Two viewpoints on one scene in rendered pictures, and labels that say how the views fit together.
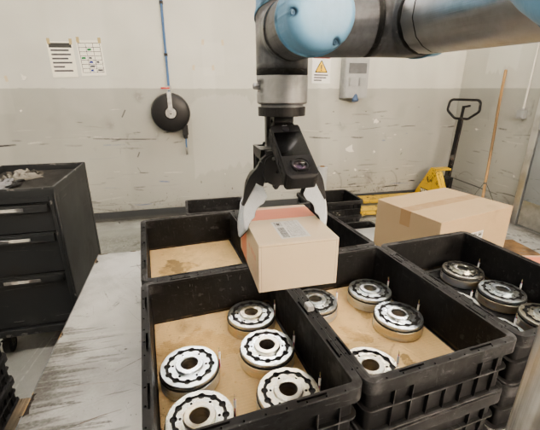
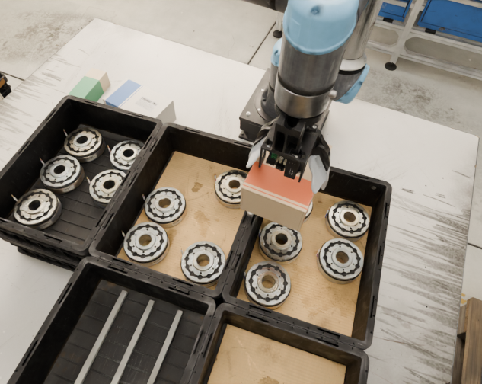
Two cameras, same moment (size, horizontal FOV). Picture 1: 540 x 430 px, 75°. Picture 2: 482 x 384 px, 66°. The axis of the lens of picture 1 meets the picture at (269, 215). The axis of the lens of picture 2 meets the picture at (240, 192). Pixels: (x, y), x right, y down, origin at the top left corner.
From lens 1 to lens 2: 98 cm
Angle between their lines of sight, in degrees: 97
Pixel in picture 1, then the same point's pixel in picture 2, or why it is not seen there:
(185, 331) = (323, 318)
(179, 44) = not seen: outside the picture
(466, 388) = (196, 152)
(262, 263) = not seen: hidden behind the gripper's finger
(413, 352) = (186, 188)
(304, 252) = not seen: hidden behind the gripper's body
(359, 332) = (196, 223)
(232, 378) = (311, 245)
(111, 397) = (379, 355)
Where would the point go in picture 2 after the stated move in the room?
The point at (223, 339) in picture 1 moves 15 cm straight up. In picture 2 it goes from (298, 286) to (309, 261)
